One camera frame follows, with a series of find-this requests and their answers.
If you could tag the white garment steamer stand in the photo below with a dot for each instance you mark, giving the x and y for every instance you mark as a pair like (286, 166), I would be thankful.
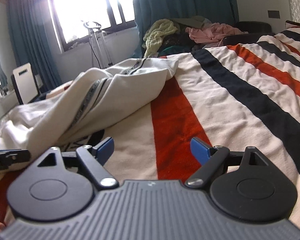
(98, 45)

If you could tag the pink garment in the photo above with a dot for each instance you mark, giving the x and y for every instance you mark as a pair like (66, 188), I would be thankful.
(212, 32)

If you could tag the olive green garment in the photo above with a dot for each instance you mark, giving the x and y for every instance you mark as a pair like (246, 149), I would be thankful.
(194, 22)

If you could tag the striped bed blanket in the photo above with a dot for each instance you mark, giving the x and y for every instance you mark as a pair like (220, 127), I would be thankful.
(234, 96)

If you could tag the white dresser desk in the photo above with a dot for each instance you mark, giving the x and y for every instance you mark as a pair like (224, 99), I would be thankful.
(7, 103)

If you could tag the left teal curtain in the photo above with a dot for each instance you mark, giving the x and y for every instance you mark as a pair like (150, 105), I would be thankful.
(27, 30)

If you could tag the white track jacket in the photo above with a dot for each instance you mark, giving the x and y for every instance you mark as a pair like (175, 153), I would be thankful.
(95, 100)

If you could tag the teal curtain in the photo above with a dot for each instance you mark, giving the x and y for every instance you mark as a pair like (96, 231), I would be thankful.
(27, 30)
(148, 11)

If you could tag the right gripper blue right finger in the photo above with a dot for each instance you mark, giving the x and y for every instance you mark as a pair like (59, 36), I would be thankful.
(211, 160)

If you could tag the white black chair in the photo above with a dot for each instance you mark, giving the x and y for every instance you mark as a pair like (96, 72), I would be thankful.
(24, 84)

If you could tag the yellow-green knit blanket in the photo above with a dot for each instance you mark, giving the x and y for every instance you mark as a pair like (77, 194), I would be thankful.
(154, 36)

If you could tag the right teal curtain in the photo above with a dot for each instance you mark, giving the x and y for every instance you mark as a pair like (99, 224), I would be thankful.
(148, 11)

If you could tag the dark wall switch panel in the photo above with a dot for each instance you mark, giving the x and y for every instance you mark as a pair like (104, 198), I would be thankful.
(275, 14)

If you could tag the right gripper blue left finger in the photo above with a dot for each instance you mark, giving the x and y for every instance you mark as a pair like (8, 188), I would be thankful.
(92, 160)

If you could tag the window with dark frame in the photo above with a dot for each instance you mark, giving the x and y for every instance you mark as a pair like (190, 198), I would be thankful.
(70, 16)

